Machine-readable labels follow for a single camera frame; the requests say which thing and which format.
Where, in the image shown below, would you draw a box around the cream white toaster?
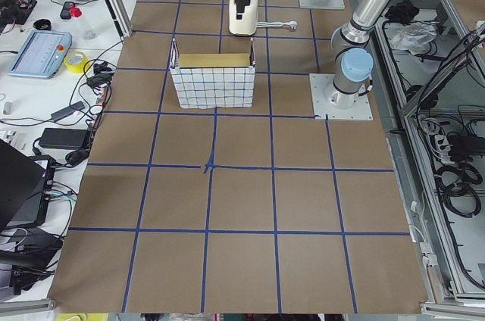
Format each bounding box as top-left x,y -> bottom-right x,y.
229,0 -> 258,36

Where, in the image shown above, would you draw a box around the checkered fabric storage basket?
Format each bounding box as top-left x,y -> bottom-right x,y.
170,39 -> 256,109

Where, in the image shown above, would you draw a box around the crumpled white cloth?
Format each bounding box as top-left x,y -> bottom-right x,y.
390,23 -> 437,55

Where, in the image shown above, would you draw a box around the red capped black device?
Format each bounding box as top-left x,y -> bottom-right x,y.
60,2 -> 83,20

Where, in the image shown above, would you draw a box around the yellow tape roll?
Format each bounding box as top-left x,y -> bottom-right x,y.
63,51 -> 91,73

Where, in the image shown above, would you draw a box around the small black bowl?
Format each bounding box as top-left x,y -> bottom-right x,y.
33,19 -> 52,31

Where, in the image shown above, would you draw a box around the near teach pendant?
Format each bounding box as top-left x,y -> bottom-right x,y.
8,30 -> 72,79

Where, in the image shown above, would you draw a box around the slim black adapter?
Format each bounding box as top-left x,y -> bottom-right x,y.
51,101 -> 85,123

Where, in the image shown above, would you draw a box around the black power adapter brick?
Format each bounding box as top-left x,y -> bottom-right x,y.
39,128 -> 89,150

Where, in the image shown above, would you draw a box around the white power strip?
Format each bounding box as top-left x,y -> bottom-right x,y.
433,134 -> 451,156

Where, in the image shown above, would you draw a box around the black laptop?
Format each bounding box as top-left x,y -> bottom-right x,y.
1,142 -> 55,230

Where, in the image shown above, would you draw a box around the white toaster power cable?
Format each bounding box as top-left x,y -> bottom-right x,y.
256,20 -> 299,31

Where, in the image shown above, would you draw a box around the coiled black cables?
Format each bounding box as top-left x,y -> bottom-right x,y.
433,164 -> 483,220

